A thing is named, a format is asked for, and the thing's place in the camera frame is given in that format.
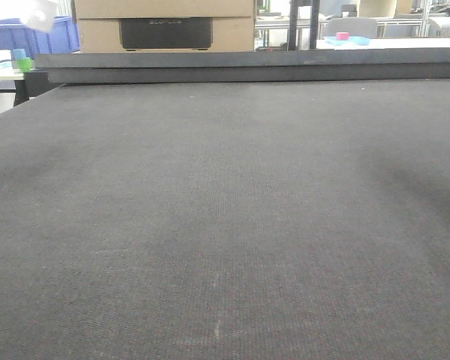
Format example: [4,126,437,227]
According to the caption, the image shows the white curved PVC pipe clamp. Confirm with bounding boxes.
[19,0,58,32]

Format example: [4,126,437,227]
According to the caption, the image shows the pink tape roll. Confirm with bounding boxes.
[335,31,350,41]

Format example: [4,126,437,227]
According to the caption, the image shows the light blue tray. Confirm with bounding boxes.
[324,35,371,47]

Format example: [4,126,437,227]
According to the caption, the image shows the large cardboard box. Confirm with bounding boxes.
[74,1,256,53]

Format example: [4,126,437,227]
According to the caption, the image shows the green and blue cups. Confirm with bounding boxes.
[12,48,32,73]

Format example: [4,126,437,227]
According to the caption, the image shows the white folding side table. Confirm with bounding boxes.
[0,68,31,107]

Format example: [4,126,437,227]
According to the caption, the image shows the white paper cup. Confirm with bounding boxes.
[0,49,14,73]

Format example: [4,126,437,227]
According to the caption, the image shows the blue plastic crate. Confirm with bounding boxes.
[0,16,80,59]

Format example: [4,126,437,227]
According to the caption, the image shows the black vertical post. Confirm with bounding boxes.
[287,0,320,52]

